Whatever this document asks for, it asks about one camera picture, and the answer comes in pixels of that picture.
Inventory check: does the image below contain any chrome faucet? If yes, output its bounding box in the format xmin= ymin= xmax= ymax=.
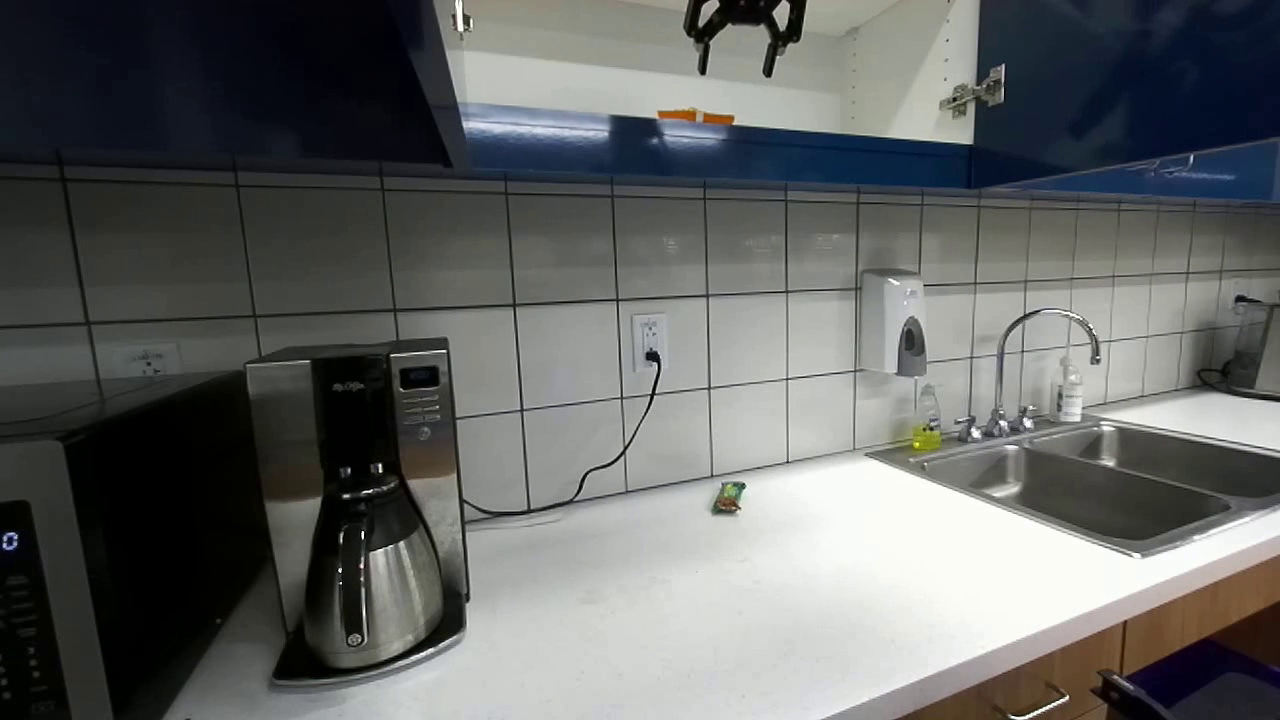
xmin=957 ymin=309 xmax=1105 ymax=444

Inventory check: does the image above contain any stainless steel coffee maker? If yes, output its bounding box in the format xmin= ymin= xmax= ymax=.
xmin=246 ymin=338 xmax=471 ymax=685

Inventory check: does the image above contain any dark appliance far right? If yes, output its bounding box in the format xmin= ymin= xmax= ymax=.
xmin=1198 ymin=297 xmax=1280 ymax=399

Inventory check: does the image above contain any black microwave oven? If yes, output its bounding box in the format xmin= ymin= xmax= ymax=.
xmin=0 ymin=371 xmax=267 ymax=720

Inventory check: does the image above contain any wooden lower drawer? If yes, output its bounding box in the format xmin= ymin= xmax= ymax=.
xmin=910 ymin=629 xmax=1124 ymax=720

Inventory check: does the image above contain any green snack bar wrapper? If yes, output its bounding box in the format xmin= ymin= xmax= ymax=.
xmin=714 ymin=480 xmax=750 ymax=515

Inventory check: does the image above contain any orange Cheetos chip bag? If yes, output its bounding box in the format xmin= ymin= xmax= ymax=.
xmin=658 ymin=108 xmax=738 ymax=130

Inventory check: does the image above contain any clear soap pump bottle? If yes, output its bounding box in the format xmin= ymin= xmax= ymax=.
xmin=1056 ymin=356 xmax=1083 ymax=426

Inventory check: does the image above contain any blue bin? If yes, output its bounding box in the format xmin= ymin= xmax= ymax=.
xmin=1096 ymin=640 xmax=1280 ymax=720

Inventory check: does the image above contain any white wall soap dispenser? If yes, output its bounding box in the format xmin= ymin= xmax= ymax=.
xmin=860 ymin=272 xmax=929 ymax=376

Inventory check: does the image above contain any steel coffee carafe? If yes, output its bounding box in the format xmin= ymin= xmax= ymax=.
xmin=306 ymin=463 xmax=444 ymax=671

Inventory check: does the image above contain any stainless steel double sink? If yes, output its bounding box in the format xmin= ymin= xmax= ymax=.
xmin=887 ymin=420 xmax=1280 ymax=555

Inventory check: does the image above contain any black power cord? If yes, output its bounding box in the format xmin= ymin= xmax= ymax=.
xmin=460 ymin=349 xmax=668 ymax=523

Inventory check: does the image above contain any blue cabinet door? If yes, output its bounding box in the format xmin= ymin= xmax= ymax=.
xmin=972 ymin=0 xmax=1280 ymax=183

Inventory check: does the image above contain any white wall outlet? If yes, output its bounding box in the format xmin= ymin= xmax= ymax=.
xmin=632 ymin=318 xmax=668 ymax=363

